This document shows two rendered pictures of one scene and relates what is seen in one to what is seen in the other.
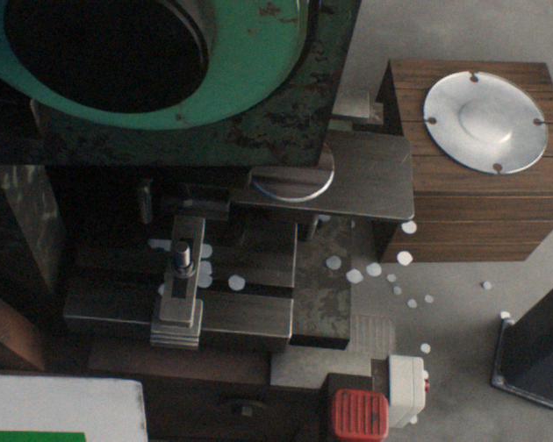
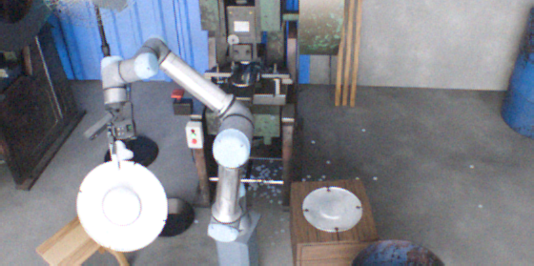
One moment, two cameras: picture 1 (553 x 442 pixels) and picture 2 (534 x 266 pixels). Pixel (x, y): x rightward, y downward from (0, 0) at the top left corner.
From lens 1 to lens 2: 2.23 m
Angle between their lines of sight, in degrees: 66
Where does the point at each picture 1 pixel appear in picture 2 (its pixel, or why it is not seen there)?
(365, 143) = (250, 91)
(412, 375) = (194, 125)
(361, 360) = (199, 114)
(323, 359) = (200, 109)
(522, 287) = not seen: outside the picture
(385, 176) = (238, 93)
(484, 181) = (297, 205)
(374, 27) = (435, 230)
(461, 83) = (353, 202)
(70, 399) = not seen: hidden behind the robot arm
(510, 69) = (368, 222)
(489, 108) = (339, 210)
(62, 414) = not seen: hidden behind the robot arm
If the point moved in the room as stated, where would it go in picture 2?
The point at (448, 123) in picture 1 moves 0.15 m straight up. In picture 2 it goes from (328, 195) to (330, 173)
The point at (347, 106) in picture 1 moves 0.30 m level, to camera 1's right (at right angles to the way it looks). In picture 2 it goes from (285, 114) to (276, 151)
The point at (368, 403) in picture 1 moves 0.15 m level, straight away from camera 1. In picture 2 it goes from (179, 92) to (198, 103)
